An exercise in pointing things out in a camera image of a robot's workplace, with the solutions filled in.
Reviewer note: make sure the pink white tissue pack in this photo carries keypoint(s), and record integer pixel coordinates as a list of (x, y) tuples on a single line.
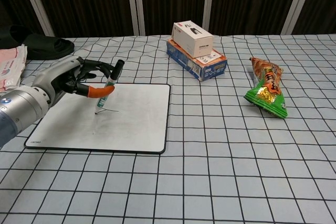
[(9, 69)]

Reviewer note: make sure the green white marker pen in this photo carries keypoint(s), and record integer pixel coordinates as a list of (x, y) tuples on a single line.
[(109, 86)]

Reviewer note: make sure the green orange snack bag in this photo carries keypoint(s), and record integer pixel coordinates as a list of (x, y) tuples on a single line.
[(267, 90)]

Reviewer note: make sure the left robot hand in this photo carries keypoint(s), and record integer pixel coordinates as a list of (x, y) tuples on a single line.
[(63, 74)]

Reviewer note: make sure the white dry-erase board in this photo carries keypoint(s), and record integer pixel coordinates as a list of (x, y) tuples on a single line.
[(118, 127)]

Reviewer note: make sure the white cardboard box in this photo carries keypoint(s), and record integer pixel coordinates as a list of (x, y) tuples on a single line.
[(193, 40)]

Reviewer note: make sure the blue orange cardboard box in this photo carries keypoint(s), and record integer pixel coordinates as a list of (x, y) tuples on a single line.
[(207, 68)]

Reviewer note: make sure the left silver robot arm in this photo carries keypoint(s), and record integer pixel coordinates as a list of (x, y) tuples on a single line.
[(18, 111)]

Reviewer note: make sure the checkered grey tablecloth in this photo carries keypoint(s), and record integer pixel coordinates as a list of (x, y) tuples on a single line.
[(210, 155)]

